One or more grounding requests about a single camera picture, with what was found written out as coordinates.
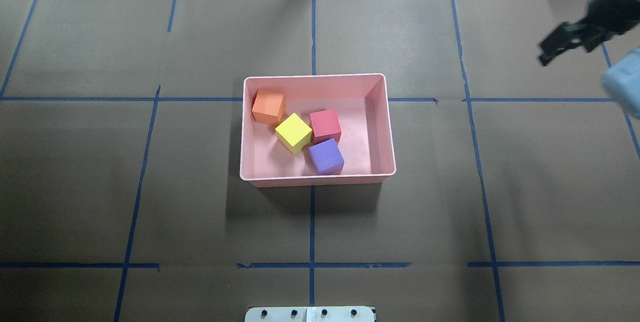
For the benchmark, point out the pink plastic bin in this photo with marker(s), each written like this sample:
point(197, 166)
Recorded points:
point(362, 107)

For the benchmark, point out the red foam block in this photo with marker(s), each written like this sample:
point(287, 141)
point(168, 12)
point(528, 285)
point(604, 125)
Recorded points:
point(325, 125)

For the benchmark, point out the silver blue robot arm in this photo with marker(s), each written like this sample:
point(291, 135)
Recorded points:
point(622, 82)

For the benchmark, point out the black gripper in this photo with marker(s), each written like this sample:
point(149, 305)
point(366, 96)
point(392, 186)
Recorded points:
point(611, 11)

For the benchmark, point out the orange foam block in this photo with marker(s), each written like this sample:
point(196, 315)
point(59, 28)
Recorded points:
point(268, 107)

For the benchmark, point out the purple foam block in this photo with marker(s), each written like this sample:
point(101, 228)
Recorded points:
point(326, 157)

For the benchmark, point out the yellow foam block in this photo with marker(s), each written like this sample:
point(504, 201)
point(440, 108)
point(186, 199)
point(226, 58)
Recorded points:
point(294, 133)

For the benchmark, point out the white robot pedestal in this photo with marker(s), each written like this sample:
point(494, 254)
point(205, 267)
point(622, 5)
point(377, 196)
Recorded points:
point(311, 313)

